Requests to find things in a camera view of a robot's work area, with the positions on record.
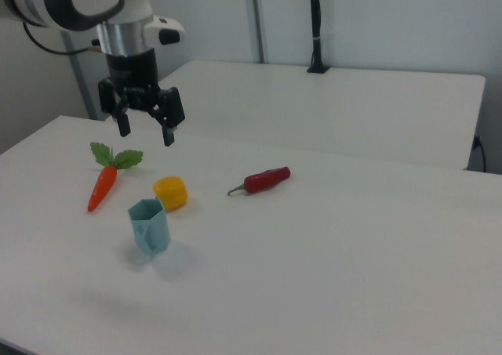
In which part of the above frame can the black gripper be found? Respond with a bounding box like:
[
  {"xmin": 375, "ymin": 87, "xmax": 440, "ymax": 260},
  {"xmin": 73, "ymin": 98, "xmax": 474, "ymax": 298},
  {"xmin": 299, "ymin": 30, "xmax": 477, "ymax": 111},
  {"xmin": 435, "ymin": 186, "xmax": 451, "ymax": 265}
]
[{"xmin": 97, "ymin": 49, "xmax": 186, "ymax": 148}]

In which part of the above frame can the teal hexagonal mug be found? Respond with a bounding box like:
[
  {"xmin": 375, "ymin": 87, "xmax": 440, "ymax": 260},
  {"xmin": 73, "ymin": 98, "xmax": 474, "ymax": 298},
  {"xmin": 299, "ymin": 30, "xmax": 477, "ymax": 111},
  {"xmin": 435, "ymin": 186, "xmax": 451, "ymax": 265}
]
[{"xmin": 127, "ymin": 198, "xmax": 172, "ymax": 260}]

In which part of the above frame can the yellow toy bell pepper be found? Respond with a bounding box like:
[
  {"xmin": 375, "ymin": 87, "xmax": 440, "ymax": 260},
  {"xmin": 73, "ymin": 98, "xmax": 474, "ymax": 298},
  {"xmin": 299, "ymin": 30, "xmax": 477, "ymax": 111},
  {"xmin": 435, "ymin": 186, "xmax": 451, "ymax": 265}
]
[{"xmin": 152, "ymin": 176, "xmax": 190, "ymax": 212}]

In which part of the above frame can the orange toy carrot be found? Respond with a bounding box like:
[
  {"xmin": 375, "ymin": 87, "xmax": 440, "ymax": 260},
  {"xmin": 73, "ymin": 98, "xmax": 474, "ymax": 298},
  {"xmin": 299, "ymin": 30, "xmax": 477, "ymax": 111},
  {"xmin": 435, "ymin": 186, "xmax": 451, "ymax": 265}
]
[{"xmin": 86, "ymin": 141, "xmax": 144, "ymax": 213}]

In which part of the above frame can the red toy chili pepper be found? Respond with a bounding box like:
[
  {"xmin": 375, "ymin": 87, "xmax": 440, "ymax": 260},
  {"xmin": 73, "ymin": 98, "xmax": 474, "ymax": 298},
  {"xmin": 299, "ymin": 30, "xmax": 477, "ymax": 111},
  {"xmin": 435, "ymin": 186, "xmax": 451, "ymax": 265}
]
[{"xmin": 227, "ymin": 165, "xmax": 292, "ymax": 197}]

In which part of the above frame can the black pole with base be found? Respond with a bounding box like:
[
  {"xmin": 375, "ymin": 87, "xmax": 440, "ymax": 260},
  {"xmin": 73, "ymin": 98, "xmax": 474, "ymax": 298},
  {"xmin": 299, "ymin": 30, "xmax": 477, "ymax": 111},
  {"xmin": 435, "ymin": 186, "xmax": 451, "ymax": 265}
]
[{"xmin": 306, "ymin": 0, "xmax": 330, "ymax": 74}]

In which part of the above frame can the grey corner frame post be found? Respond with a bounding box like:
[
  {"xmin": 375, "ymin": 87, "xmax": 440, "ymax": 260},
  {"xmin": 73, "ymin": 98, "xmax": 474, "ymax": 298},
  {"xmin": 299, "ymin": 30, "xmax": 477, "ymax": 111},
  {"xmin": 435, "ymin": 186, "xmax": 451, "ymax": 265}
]
[{"xmin": 60, "ymin": 31, "xmax": 98, "ymax": 121}]

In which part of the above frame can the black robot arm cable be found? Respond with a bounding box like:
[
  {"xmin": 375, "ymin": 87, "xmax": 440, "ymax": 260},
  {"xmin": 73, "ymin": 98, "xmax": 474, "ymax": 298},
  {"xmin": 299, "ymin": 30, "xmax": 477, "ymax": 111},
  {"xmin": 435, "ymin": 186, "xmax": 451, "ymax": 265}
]
[{"xmin": 21, "ymin": 20, "xmax": 104, "ymax": 56}]

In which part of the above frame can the grey partition frame post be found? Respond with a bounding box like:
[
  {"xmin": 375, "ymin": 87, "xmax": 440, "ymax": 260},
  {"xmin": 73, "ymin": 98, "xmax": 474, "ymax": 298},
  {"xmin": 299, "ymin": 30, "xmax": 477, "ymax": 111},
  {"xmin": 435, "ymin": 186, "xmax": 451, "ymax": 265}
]
[{"xmin": 242, "ymin": 0, "xmax": 271, "ymax": 64}]

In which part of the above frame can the black wall cable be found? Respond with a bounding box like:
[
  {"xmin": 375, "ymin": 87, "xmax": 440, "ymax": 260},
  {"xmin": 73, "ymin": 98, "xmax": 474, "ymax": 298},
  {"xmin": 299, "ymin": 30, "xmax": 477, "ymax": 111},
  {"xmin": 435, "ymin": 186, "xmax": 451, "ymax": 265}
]
[{"xmin": 471, "ymin": 134, "xmax": 488, "ymax": 173}]

